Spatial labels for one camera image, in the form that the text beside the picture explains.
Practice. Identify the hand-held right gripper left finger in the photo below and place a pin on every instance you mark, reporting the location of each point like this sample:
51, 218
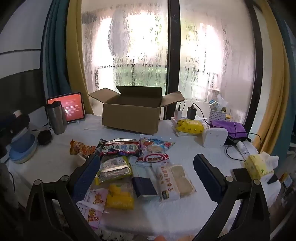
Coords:
89, 172

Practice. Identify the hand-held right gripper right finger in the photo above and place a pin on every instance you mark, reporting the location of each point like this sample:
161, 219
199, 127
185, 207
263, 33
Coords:
205, 176

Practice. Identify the yellow edged snack packet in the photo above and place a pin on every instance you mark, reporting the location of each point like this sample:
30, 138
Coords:
113, 170

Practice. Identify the cardboard box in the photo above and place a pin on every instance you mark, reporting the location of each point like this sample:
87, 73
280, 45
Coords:
129, 118

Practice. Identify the blue bowl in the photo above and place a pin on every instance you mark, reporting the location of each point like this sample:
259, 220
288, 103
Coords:
23, 148

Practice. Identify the orange snack packet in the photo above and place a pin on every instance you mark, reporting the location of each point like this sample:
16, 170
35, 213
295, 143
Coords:
81, 148

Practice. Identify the clear rice cake packet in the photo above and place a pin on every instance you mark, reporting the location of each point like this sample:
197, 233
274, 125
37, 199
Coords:
178, 183

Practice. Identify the pink white snack packet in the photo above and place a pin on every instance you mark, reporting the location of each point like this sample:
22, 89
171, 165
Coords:
94, 201

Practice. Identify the black round puck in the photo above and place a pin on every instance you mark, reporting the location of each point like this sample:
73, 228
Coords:
45, 138

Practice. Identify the black phone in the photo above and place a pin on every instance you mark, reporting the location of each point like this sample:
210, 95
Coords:
241, 175

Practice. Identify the red snack packet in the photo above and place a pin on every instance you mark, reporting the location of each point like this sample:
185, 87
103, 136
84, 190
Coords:
120, 147

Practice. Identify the white rounded device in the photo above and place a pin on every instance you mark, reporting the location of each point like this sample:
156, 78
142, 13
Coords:
215, 136

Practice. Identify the bright yellow snack packet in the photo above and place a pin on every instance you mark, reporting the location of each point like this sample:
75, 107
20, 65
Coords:
120, 199

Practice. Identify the stainless steel tumbler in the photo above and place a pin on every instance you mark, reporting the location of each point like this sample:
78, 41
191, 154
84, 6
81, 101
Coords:
56, 120

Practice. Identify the white tube bottle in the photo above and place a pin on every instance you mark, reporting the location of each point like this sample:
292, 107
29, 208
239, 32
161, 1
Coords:
244, 149

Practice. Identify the yellow tissue pack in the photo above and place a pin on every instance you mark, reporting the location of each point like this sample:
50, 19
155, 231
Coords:
256, 165

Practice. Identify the yellow wet wipes pack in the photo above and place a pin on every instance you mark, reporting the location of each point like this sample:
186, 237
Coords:
189, 126

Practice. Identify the purple pouch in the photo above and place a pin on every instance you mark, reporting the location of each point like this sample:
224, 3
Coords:
231, 129

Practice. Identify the navy and pale blue box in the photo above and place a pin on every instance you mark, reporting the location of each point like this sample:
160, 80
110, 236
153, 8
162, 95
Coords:
144, 187

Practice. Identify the white blue snack packet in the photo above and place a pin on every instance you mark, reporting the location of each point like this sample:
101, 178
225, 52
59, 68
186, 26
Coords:
152, 150

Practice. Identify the white perforated basket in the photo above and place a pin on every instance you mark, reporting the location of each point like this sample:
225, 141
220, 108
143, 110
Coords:
218, 115

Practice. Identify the tablet with red screen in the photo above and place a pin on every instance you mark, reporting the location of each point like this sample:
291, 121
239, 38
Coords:
74, 104

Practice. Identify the black charger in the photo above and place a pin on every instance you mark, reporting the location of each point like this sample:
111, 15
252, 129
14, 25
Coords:
191, 113

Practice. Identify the white charger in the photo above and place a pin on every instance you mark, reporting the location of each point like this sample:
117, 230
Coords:
178, 113

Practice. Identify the teal curtain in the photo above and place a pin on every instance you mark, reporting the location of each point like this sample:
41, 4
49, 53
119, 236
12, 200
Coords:
290, 69
57, 58

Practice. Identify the yellow curtain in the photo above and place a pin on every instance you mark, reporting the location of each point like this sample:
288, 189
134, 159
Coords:
76, 46
275, 92

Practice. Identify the white sheer curtain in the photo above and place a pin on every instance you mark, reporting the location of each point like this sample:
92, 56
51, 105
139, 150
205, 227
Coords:
138, 46

